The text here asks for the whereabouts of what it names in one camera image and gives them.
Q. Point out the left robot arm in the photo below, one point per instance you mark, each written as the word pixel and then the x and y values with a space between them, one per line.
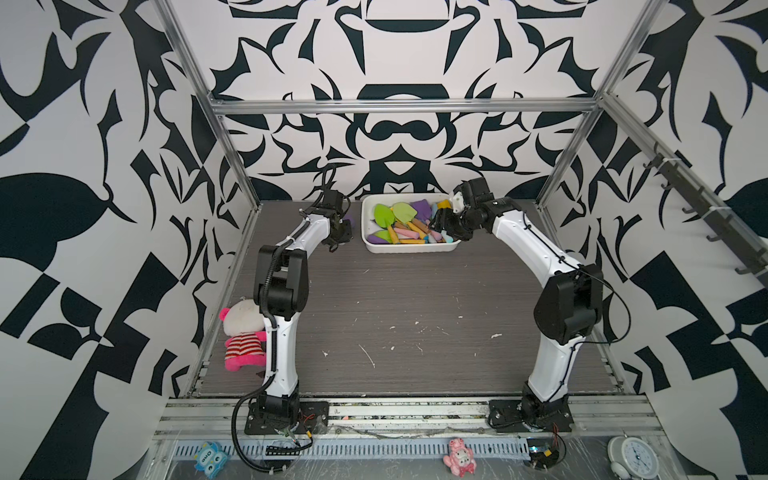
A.
pixel 281 292

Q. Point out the black wall hook rack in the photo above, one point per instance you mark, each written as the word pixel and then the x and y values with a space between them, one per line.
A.
pixel 704 204

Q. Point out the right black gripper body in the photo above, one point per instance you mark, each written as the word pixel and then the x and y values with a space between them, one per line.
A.
pixel 456 224

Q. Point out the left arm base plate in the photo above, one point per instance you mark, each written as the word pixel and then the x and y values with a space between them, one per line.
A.
pixel 267 417

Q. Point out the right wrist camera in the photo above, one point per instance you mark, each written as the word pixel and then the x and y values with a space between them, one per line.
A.
pixel 458 203

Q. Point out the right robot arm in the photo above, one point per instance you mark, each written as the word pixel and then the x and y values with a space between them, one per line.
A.
pixel 570 303

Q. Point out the white slotted cable duct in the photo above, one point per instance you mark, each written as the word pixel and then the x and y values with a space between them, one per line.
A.
pixel 512 448

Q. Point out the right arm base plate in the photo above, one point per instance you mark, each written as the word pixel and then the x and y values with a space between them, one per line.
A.
pixel 529 415

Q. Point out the purple shovel in box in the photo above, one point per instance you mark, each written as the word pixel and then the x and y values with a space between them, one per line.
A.
pixel 423 210

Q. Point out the small green circuit board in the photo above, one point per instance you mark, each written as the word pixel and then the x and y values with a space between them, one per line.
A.
pixel 545 456

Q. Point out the blue owl toy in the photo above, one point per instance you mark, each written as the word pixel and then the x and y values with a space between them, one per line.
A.
pixel 210 459

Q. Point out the pink striped plush doll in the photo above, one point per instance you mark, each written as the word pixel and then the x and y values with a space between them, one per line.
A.
pixel 244 328

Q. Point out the green shovel yellow handle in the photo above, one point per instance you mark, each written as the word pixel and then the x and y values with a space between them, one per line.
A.
pixel 384 218

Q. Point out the white alarm clock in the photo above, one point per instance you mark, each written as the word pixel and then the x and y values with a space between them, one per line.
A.
pixel 632 458

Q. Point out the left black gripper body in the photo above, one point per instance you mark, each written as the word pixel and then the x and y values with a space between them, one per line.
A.
pixel 344 233

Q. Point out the green shovel brown handle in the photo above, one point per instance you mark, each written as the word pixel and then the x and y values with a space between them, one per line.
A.
pixel 406 214

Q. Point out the pink bear toy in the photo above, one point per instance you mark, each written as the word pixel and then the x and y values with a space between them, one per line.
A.
pixel 460 459

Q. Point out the white plastic storage box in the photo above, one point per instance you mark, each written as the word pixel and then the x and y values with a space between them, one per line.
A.
pixel 376 239

